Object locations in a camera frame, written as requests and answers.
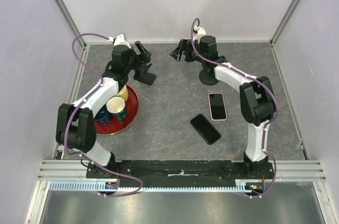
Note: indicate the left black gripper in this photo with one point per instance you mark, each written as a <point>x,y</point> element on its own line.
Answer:
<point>144,57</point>

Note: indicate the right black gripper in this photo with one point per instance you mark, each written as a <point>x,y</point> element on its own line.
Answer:
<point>184,45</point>

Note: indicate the black folding phone stand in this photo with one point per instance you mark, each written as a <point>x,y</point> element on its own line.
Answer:
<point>142,75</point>

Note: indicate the pink-case smartphone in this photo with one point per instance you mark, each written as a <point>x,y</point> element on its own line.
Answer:
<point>217,107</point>

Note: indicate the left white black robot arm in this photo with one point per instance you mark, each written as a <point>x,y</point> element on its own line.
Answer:
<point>75,122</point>

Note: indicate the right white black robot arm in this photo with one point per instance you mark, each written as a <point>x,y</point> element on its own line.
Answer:
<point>258,104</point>

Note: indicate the black round-base phone holder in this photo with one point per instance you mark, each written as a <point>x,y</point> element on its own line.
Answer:
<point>207,75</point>

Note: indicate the yellow cup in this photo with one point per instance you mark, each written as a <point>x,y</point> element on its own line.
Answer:
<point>123,93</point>

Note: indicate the red round tray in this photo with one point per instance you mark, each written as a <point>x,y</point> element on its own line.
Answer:
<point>114,127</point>

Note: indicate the cream paper cup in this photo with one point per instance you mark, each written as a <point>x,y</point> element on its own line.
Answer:
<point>114,103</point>

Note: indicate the green mug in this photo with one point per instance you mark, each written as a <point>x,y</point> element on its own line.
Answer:
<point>121,113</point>

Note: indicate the blue mug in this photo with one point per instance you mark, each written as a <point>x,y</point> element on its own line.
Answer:
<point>103,118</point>

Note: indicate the black smartphone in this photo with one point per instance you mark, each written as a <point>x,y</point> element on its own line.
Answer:
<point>205,129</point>

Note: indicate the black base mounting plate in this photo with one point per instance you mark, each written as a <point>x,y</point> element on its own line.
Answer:
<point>205,168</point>

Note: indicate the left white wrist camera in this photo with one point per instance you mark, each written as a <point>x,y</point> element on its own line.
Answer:
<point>121,40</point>

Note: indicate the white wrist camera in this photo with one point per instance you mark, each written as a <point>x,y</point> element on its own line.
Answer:
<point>121,40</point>
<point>198,33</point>

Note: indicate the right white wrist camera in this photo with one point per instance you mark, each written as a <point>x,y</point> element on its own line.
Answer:
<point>198,33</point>

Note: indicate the left aluminium frame post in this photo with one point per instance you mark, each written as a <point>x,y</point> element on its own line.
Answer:
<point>62,7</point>

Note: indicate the slotted cable duct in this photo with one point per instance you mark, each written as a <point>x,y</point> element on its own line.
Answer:
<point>104,187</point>

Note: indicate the front aluminium rail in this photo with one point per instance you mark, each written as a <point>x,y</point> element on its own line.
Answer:
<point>287,170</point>

